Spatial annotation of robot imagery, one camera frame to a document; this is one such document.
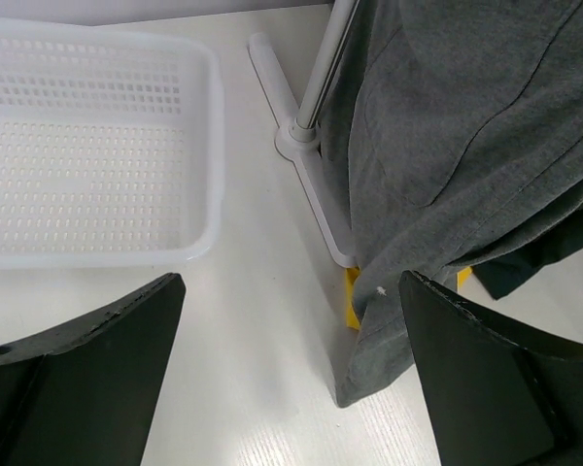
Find white steel clothes rack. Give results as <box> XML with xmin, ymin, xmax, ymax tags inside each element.
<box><xmin>248</xmin><ymin>0</ymin><xmax>359</xmax><ymax>268</ymax></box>

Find white perforated plastic basket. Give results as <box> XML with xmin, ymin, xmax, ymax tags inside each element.
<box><xmin>0</xmin><ymin>17</ymin><xmax>225</xmax><ymax>269</ymax></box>

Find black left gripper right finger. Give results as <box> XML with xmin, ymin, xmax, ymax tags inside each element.
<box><xmin>399</xmin><ymin>271</ymin><xmax>583</xmax><ymax>466</ymax></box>

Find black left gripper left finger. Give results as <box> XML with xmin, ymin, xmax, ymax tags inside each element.
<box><xmin>0</xmin><ymin>273</ymin><xmax>186</xmax><ymax>466</ymax></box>

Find yellow shorts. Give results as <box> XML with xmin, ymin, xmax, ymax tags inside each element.
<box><xmin>344</xmin><ymin>176</ymin><xmax>583</xmax><ymax>333</ymax></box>

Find grey shorts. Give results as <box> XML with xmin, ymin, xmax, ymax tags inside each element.
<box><xmin>321</xmin><ymin>1</ymin><xmax>583</xmax><ymax>408</ymax></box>

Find dark navy shorts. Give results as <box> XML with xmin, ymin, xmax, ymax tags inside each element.
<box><xmin>472</xmin><ymin>208</ymin><xmax>583</xmax><ymax>300</ymax></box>

